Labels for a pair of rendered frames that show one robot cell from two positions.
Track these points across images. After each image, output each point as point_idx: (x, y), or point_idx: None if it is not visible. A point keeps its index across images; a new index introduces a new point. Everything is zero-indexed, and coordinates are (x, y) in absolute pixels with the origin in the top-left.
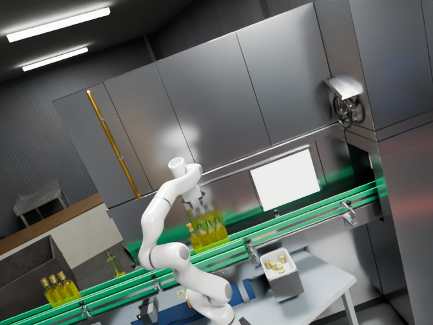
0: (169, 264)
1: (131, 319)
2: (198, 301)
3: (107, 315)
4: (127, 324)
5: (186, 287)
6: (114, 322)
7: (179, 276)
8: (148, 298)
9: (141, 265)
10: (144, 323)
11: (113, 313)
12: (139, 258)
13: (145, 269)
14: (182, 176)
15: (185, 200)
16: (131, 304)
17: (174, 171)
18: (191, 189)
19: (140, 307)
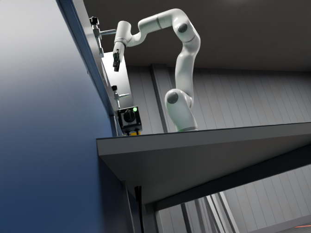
0: (199, 37)
1: (116, 116)
2: (186, 95)
3: (108, 79)
4: (115, 120)
5: (190, 71)
6: (111, 98)
7: (195, 53)
8: (117, 107)
9: (189, 26)
10: (140, 120)
11: (109, 84)
12: (189, 21)
13: (192, 29)
14: (129, 33)
15: (120, 53)
16: (114, 95)
17: (129, 26)
18: (123, 50)
19: (117, 110)
